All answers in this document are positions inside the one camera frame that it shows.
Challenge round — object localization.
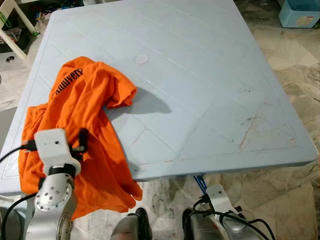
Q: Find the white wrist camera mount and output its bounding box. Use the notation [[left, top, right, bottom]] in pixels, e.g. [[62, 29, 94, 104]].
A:
[[34, 128, 82, 176], [206, 184, 233, 216]]

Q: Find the short black left arm cable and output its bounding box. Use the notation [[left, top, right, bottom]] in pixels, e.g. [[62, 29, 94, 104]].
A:
[[0, 192, 40, 240]]

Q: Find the orange t-shirt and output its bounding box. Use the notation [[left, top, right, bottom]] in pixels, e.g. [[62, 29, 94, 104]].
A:
[[18, 56, 143, 221]]

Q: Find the light blue storage bin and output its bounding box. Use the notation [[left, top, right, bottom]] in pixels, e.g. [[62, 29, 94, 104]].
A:
[[278, 0, 320, 28]]

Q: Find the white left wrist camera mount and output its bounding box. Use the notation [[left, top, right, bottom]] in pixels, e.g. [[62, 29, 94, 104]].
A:
[[34, 128, 82, 176]]

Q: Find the white furniture frame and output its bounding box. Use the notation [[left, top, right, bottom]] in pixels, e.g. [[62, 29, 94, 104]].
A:
[[0, 0, 38, 61]]

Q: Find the long black right arm cable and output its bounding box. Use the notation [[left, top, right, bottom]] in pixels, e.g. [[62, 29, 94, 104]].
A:
[[191, 197, 277, 240]]

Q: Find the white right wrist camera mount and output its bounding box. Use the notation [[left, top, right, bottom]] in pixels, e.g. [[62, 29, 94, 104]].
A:
[[206, 184, 233, 216]]

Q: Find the grey right robot leg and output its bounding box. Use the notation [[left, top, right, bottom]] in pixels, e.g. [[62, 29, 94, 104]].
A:
[[181, 209, 223, 240]]

